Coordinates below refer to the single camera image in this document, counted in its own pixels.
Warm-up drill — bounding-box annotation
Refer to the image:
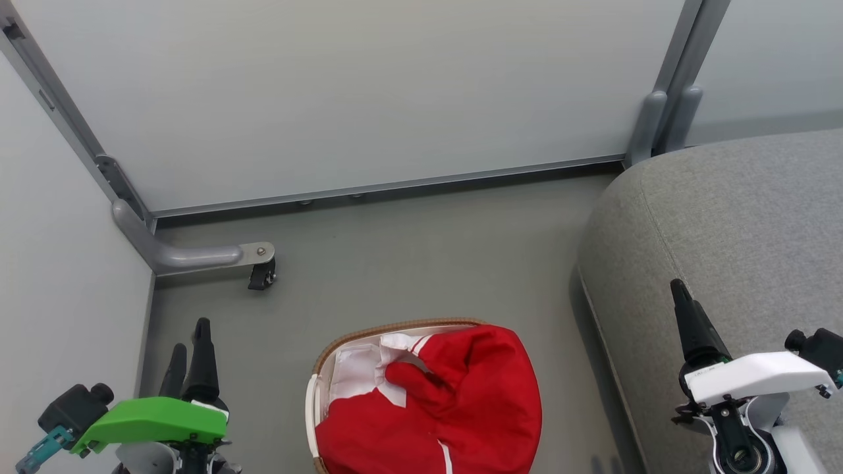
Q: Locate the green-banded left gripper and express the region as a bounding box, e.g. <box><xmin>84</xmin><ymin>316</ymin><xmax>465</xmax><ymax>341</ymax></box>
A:
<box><xmin>71</xmin><ymin>318</ymin><xmax>242</xmax><ymax>474</ymax></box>

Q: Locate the grey rounded post foot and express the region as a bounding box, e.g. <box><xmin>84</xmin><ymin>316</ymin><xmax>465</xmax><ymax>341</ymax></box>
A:
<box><xmin>624</xmin><ymin>90</ymin><xmax>668</xmax><ymax>167</ymax></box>
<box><xmin>662</xmin><ymin>86</ymin><xmax>703</xmax><ymax>156</ymax></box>

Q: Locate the red garment with white stripes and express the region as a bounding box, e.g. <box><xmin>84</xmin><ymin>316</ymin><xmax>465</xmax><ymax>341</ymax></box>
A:
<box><xmin>315</xmin><ymin>324</ymin><xmax>543</xmax><ymax>474</ymax></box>

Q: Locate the grey fabric sofa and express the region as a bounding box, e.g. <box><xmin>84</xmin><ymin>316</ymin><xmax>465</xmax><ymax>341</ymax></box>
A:
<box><xmin>576</xmin><ymin>128</ymin><xmax>843</xmax><ymax>474</ymax></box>

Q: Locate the grey curved partition foot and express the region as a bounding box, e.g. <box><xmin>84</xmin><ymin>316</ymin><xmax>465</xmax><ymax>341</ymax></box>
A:
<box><xmin>111</xmin><ymin>199</ymin><xmax>276</xmax><ymax>277</ymax></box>

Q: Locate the grey partition post with bracket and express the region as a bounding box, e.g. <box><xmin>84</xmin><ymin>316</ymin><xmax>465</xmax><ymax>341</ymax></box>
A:
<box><xmin>0</xmin><ymin>13</ymin><xmax>157</xmax><ymax>232</ymax></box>

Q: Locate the black caster wheel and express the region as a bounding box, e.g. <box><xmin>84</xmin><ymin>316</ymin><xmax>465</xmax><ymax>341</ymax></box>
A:
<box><xmin>248</xmin><ymin>259</ymin><xmax>277</xmax><ymax>291</ymax></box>

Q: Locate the woven-rim white laundry basket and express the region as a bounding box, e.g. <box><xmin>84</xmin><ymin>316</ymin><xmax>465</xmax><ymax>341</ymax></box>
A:
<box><xmin>305</xmin><ymin>318</ymin><xmax>489</xmax><ymax>474</ymax></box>

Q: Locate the grey partition bottom rail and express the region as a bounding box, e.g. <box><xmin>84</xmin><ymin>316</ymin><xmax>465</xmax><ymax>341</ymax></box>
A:
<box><xmin>150</xmin><ymin>155</ymin><xmax>626</xmax><ymax>219</ymax></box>

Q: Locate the white cloth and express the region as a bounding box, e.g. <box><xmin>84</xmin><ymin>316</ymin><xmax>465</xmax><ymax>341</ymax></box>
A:
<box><xmin>327</xmin><ymin>332</ymin><xmax>432</xmax><ymax>410</ymax></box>

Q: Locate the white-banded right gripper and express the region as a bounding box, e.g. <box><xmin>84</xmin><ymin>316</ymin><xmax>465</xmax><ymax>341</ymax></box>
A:
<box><xmin>670</xmin><ymin>278</ymin><xmax>837</xmax><ymax>474</ymax></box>

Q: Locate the grey double partition post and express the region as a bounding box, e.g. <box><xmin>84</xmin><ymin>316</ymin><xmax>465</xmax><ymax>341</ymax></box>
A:
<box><xmin>649</xmin><ymin>0</ymin><xmax>732</xmax><ymax>152</ymax></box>

